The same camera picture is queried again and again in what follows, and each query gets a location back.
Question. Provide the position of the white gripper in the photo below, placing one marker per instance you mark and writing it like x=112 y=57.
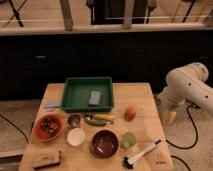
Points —
x=168 y=107

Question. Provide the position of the orange apple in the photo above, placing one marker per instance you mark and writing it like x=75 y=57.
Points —
x=130 y=113

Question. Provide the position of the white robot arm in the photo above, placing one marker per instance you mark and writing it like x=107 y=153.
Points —
x=185 y=83

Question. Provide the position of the green cup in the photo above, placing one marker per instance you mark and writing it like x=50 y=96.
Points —
x=128 y=140

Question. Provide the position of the small metal cup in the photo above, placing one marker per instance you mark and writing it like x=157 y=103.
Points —
x=74 y=121

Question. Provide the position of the white paper cup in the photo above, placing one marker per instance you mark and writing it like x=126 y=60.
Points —
x=76 y=137

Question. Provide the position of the black white brush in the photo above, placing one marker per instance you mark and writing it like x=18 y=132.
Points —
x=129 y=162

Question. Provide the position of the dark purple bowl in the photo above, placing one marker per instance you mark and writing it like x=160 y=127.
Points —
x=104 y=144

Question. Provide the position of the green chili pepper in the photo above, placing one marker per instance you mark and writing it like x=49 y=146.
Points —
x=95 y=122

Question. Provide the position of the grey blue sponge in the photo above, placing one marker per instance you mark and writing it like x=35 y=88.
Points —
x=94 y=98

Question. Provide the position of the green plastic tray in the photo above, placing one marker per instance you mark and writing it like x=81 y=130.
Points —
x=77 y=92

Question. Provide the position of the blue grey cloth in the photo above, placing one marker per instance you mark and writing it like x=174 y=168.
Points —
x=51 y=105

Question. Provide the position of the orange bowl with contents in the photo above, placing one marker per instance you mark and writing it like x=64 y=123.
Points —
x=48 y=127

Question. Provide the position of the brown sponge block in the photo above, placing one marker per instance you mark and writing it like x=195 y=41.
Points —
x=43 y=160

